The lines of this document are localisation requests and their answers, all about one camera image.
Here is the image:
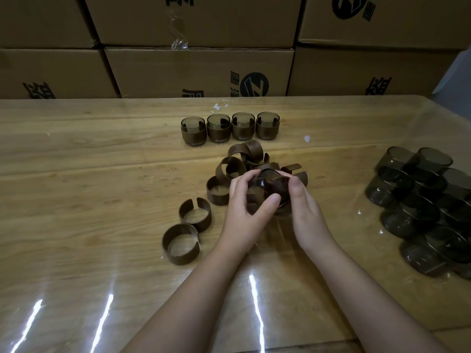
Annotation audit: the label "person's left forearm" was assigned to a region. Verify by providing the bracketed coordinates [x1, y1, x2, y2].
[121, 246, 251, 353]

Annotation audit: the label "smoky tinted glass cup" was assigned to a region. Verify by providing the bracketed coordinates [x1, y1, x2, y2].
[231, 112, 256, 141]
[181, 116, 208, 147]
[255, 111, 281, 141]
[206, 113, 232, 144]
[246, 169, 291, 216]

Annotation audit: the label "pile of brown sleeve rings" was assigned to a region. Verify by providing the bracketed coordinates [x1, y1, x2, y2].
[206, 139, 280, 206]

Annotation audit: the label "person's left hand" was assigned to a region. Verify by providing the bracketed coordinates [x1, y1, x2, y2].
[217, 169, 282, 261]

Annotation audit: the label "person's right hand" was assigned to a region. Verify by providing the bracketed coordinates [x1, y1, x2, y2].
[278, 171, 338, 260]

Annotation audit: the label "person's right forearm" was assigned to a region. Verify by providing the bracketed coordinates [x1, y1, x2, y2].
[309, 242, 449, 353]

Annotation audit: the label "cluster of smoky glass cups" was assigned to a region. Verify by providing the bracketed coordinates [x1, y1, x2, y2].
[365, 146, 471, 280]

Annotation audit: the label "stack of brown cardboard boxes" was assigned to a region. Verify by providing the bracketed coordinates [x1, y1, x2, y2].
[0, 0, 471, 100]

